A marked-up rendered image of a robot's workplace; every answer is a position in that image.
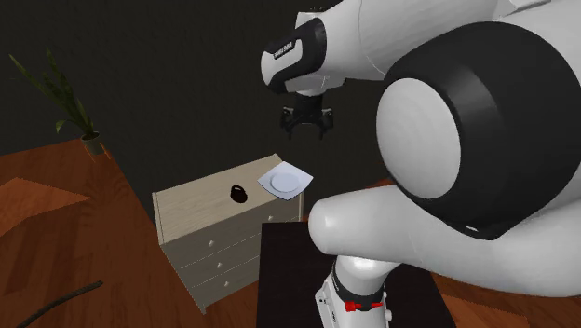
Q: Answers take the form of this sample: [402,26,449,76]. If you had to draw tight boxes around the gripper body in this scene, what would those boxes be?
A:
[287,93,329,126]

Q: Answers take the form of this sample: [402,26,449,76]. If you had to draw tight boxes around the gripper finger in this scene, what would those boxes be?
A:
[279,107,297,140]
[317,107,335,140]

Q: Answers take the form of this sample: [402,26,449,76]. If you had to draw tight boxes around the white square plate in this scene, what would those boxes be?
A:
[257,160,315,201]

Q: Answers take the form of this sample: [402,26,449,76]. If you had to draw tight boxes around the black kettlebell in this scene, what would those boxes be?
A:
[229,184,249,204]

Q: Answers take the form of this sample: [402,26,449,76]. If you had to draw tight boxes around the beige chest of drawers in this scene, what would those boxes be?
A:
[151,153,304,316]

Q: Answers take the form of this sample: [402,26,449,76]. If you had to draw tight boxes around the black robot stand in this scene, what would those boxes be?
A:
[256,222,458,328]

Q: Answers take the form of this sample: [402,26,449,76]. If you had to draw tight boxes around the potted green plant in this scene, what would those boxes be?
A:
[8,47,104,157]

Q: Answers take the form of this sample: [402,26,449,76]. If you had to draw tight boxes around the dark curved cable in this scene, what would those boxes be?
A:
[17,280,104,328]

